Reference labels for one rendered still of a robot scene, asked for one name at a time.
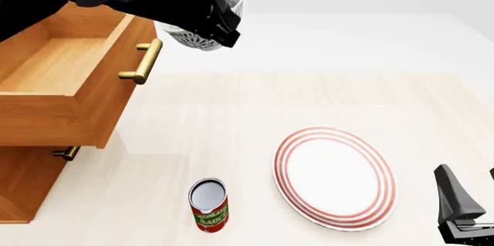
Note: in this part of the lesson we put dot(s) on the wooden cabinet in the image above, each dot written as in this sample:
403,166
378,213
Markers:
23,182

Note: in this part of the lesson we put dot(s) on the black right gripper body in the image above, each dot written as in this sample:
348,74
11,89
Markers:
469,233

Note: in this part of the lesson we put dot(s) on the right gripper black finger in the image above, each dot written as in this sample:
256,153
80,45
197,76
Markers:
492,173
457,197

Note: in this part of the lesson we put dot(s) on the tomato sauce tin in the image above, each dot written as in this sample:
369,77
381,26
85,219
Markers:
210,211

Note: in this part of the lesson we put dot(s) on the open wooden drawer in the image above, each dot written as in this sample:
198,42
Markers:
58,63

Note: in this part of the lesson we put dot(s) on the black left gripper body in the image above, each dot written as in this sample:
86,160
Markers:
224,23

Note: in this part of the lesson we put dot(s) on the black white patterned bowl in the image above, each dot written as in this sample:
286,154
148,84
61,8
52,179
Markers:
193,41

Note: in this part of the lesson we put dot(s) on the white plate with red rings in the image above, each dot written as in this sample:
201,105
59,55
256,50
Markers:
333,178

